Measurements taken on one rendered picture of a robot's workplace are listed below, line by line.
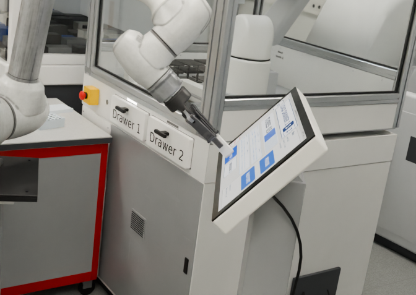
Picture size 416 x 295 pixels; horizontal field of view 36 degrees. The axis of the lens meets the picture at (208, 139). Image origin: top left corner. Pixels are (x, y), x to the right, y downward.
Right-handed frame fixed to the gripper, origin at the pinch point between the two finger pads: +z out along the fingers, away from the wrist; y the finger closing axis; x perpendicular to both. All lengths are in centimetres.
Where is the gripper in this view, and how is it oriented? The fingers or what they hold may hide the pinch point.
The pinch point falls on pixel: (221, 145)
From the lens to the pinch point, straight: 184.1
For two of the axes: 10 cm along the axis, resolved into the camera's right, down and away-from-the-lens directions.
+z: 6.8, 7.1, 1.8
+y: 0.5, -2.8, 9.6
